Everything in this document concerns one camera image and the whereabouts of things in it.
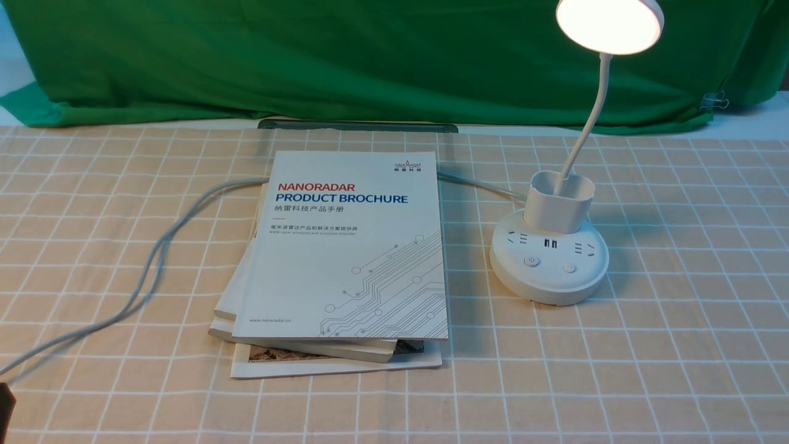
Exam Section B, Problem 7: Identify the white desk lamp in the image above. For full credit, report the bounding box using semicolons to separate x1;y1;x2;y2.
489;1;664;306

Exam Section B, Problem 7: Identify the white Nanoradar product brochure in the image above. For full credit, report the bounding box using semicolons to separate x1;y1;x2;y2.
233;150;449;341

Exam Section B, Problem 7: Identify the dark flat bar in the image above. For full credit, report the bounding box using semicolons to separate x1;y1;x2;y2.
257;118;459;134

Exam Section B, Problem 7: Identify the thick white middle book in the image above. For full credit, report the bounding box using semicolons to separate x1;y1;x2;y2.
208;185;426;364

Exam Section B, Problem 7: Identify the green backdrop cloth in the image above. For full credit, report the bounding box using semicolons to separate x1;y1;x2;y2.
2;1;787;135

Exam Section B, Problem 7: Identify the thin bottom magazine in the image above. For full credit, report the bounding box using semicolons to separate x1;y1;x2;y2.
229;342;443;380

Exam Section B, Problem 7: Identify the orange checkered tablecloth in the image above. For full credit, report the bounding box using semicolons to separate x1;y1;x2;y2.
1;127;788;443

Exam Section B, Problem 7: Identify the metal binder clip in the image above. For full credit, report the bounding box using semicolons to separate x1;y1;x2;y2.
699;91;730;113

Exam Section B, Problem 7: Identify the dark object at corner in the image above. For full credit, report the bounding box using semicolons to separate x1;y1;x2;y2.
0;382;17;444

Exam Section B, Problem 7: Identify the grey lamp power cable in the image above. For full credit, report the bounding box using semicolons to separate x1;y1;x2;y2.
0;170;531;378

